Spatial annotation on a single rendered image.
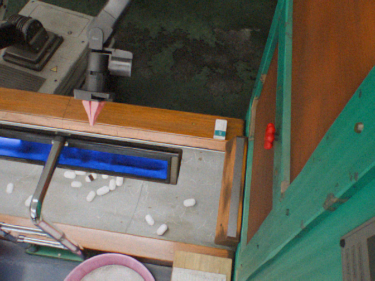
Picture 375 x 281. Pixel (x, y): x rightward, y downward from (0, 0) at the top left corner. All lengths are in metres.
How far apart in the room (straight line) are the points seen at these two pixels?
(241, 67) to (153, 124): 1.26
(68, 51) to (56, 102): 0.59
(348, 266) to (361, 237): 0.03
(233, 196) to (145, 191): 0.28
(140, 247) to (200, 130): 0.40
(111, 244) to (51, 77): 0.94
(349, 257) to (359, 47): 0.18
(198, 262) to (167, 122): 0.44
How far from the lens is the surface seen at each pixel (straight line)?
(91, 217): 1.06
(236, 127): 1.13
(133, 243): 0.99
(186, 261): 0.96
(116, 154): 0.72
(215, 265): 0.96
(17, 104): 1.29
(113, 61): 1.00
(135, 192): 1.06
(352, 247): 0.29
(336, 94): 0.38
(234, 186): 0.93
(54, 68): 1.74
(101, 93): 1.00
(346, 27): 0.40
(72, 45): 1.81
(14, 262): 1.17
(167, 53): 2.35
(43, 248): 1.10
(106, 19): 0.99
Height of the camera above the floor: 1.72
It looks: 61 degrees down
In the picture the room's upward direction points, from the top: straight up
